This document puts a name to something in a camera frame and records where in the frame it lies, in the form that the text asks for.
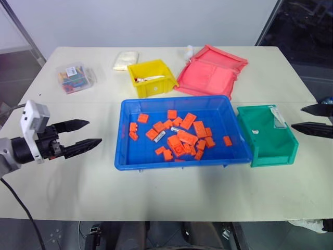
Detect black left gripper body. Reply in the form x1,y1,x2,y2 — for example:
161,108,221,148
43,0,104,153
35,123,66,160

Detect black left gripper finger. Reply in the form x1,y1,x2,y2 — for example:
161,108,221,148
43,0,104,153
53,119,91,135
61,138,103,160

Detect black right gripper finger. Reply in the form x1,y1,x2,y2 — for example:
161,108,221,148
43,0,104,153
300,103,333,117
291,121,333,139

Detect clear box of coloured items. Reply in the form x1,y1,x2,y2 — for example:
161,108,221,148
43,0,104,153
55,61,98,95

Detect clear bag in green bin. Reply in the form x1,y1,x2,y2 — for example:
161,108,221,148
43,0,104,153
270,105,287,130

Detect blue plastic tray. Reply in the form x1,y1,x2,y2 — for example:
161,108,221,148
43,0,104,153
114,94,253,172

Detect green plastic bin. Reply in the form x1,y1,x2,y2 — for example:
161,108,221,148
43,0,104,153
236,104,300,168

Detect white plastic bag packet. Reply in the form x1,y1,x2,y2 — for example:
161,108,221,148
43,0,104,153
112,50,140,71

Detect yellow plastic bin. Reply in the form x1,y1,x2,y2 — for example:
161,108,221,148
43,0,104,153
126,59,180,99

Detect beige sticks in bin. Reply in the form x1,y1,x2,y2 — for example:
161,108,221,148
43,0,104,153
133,74,167,84

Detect white crumpled cloth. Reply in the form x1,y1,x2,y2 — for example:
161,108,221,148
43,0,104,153
287,219,325,233

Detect long orange block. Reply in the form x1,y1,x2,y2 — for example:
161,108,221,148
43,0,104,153
193,120,208,139
180,112,198,131
177,130,199,145

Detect pink fabric folding tray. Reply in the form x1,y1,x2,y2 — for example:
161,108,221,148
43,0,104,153
173,44,249,101

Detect small crumpled white wrapper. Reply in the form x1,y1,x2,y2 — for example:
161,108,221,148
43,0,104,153
179,44,195,61

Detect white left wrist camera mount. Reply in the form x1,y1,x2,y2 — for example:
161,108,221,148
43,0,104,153
20,99,50,165

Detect thin grey cable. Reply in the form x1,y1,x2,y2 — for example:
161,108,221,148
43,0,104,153
0,103,27,117

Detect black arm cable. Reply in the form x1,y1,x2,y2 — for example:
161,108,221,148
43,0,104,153
0,178,46,250

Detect black bracket under table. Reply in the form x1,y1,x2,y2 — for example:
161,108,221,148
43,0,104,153
84,224,103,250

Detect grey window frame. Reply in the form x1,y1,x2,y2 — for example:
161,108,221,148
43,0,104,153
254,0,283,47

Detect grey metal frame post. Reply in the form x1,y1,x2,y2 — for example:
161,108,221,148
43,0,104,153
0,0,47,64

